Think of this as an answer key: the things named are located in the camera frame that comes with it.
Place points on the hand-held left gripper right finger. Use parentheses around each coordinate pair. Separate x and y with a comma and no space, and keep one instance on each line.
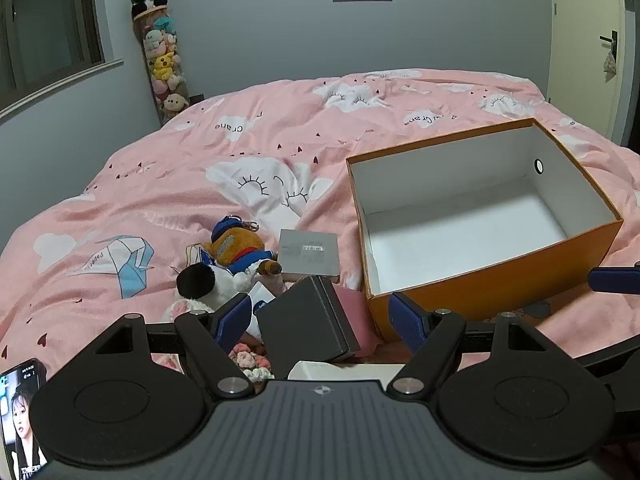
(407,320)

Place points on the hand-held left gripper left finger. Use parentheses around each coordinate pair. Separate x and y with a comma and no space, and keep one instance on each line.
(232,317)

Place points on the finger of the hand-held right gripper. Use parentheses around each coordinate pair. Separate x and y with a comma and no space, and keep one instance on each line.
(607,279)
(617,355)

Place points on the crochet bunny doll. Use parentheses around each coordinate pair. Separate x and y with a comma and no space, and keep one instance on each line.
(250,360)

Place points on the pink pouch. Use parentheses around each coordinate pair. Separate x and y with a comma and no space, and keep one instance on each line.
(357,315)

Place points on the dark grey box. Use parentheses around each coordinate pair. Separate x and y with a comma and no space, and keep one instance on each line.
(300,325)

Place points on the white box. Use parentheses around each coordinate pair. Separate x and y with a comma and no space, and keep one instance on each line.
(340,371)

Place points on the orange cardboard box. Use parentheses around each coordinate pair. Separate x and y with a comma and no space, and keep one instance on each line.
(500,285)

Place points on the white hand cream tube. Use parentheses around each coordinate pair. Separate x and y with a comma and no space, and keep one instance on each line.
(261,296)

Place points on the black and white dog plush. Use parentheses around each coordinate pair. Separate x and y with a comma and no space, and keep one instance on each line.
(200,280)

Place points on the small dark object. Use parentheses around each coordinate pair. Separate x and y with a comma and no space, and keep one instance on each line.
(537,309)

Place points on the pink printed blanket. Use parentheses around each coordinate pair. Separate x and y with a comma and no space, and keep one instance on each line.
(200,135)

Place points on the door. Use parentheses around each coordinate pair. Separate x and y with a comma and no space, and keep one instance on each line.
(585,85)

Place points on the small hanging pouch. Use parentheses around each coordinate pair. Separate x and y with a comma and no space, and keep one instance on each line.
(609,64)

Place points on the smartphone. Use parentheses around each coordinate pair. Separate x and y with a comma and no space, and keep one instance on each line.
(20,410)

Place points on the clear tube of plush toys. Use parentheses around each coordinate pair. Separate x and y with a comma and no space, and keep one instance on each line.
(165,70)

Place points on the window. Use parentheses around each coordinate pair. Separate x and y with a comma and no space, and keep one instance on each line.
(45,20)

